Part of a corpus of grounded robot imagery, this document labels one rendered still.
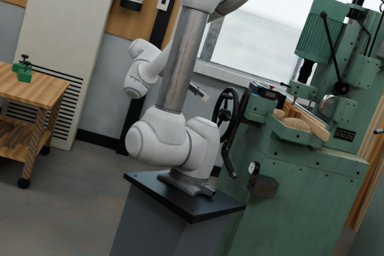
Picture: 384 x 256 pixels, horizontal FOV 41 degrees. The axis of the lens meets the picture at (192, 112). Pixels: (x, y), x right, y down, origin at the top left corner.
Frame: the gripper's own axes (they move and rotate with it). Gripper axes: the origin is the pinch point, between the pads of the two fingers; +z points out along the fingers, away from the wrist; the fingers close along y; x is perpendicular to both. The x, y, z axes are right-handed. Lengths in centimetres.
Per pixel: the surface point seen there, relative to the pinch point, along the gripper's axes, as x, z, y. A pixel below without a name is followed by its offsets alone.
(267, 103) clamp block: -15.3, 29.6, 0.5
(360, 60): -59, 51, -8
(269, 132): -5.1, 35.0, -9.7
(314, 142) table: -14, 49, -22
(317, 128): -21, 46, -23
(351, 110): -37, 62, -12
